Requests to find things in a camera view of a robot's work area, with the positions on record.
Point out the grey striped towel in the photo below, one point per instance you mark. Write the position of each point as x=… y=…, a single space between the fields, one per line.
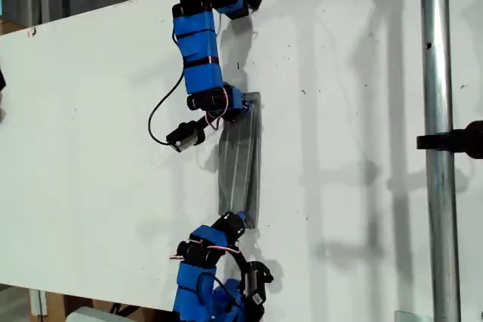
x=241 y=163

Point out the white foam block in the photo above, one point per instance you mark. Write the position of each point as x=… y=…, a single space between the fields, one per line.
x=94 y=315

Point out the brown cardboard box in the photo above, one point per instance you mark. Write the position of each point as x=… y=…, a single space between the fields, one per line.
x=56 y=305

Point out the black clamp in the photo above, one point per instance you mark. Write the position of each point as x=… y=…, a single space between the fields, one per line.
x=456 y=140

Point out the black object at table edge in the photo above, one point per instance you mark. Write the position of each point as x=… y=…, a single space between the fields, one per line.
x=2 y=80

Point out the black camera stalk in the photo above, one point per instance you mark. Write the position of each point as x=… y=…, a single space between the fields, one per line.
x=205 y=121

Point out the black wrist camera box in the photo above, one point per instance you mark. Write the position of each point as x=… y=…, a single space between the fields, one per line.
x=185 y=137
x=258 y=284

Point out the steel post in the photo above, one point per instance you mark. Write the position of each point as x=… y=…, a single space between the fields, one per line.
x=437 y=205

